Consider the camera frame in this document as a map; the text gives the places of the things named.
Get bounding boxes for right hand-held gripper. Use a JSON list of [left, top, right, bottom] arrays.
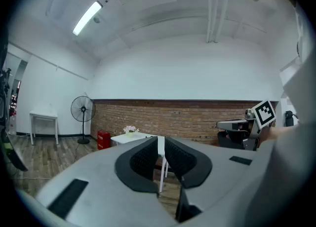
[[216, 100, 277, 151]]

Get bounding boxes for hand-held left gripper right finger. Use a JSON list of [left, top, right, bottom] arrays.
[[164, 136, 213, 189]]

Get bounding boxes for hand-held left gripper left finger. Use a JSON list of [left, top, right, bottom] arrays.
[[115, 136, 159, 193]]

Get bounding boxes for person's right forearm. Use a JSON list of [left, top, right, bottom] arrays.
[[258, 125, 298, 149]]

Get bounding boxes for white square table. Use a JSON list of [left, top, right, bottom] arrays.
[[110, 132, 171, 193]]

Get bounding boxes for pink artificial flowers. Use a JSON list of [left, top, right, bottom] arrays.
[[123, 125, 140, 139]]

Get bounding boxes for red plastic crate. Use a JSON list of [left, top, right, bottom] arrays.
[[97, 129, 111, 151]]

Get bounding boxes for black standing fan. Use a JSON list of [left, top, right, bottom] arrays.
[[70, 95, 97, 145]]

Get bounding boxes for small white side table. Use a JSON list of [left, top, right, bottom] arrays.
[[29, 109, 60, 146]]

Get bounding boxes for white ceiling pipes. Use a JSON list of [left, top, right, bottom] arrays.
[[205, 0, 227, 44]]

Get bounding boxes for black equipment stand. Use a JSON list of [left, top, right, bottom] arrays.
[[0, 37, 29, 172]]

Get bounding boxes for long ceiling light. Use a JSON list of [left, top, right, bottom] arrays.
[[72, 0, 103, 37]]

